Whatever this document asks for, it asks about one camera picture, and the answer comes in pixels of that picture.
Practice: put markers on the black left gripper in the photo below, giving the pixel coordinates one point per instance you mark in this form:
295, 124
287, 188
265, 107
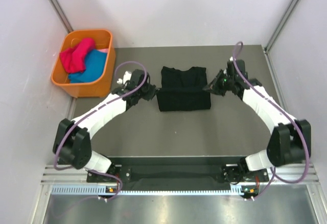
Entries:
152, 92

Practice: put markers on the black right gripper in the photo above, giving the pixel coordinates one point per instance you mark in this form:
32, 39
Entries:
214, 86

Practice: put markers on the black t shirt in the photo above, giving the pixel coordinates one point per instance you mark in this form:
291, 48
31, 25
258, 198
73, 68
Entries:
183, 90

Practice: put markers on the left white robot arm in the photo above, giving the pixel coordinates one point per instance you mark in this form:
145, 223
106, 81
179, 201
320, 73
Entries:
72, 143

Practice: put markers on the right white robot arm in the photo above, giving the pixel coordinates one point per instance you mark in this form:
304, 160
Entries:
290, 138

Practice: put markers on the light pink cloth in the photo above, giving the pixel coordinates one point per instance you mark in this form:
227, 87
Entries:
105, 50

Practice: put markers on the blue t shirt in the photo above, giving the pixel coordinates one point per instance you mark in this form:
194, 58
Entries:
94, 62

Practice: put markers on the orange plastic bin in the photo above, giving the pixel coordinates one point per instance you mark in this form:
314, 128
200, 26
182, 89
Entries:
99, 88

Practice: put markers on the pink t shirt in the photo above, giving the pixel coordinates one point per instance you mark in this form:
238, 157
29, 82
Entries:
73, 58

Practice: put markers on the right aluminium frame post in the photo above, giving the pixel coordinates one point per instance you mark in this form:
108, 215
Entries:
281, 25

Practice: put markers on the aluminium frame post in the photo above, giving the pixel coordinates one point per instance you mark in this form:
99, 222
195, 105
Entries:
281, 25
61, 15

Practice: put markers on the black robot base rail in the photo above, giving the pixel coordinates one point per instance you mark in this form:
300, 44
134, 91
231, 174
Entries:
172, 173

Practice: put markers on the white slotted cable duct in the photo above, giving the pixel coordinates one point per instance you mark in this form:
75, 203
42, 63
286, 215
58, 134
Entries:
108, 190

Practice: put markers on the left aluminium frame post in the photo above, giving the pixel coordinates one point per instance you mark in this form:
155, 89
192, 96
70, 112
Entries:
61, 15

